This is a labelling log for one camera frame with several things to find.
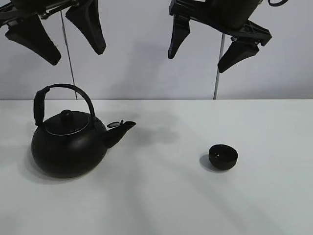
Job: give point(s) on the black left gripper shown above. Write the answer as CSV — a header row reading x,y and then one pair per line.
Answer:
x,y
26,29

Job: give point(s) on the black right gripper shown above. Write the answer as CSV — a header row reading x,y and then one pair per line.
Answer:
x,y
227,16

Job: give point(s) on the small black teacup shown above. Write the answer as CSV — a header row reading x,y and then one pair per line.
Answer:
x,y
223,157

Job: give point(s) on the black cast iron teapot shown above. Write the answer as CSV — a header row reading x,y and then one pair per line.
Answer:
x,y
72,143

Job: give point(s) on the thin dark left pole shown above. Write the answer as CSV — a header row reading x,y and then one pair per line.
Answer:
x,y
67,47

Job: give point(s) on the grey metal right pole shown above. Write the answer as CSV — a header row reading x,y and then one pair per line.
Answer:
x,y
218,73

